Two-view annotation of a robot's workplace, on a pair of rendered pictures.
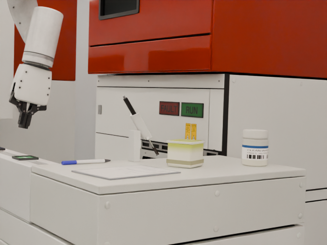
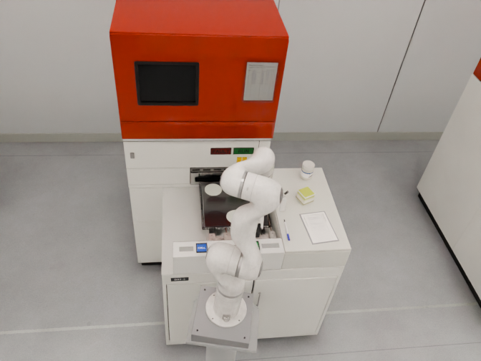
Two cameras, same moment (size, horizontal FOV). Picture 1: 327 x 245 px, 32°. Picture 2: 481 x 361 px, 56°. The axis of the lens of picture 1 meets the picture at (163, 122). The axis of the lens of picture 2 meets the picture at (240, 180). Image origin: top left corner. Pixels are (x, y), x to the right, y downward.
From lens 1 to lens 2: 254 cm
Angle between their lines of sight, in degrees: 70
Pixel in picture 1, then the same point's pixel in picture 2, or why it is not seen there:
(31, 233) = (283, 271)
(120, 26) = (172, 111)
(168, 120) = (219, 156)
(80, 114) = not seen: outside the picture
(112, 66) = (162, 135)
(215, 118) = not seen: hidden behind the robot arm
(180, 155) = (310, 200)
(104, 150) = (142, 177)
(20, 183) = (270, 259)
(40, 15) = not seen: hidden behind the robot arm
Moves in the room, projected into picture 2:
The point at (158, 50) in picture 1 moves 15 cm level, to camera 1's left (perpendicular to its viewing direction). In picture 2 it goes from (222, 127) to (207, 142)
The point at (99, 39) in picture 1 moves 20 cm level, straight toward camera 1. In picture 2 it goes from (139, 117) to (174, 129)
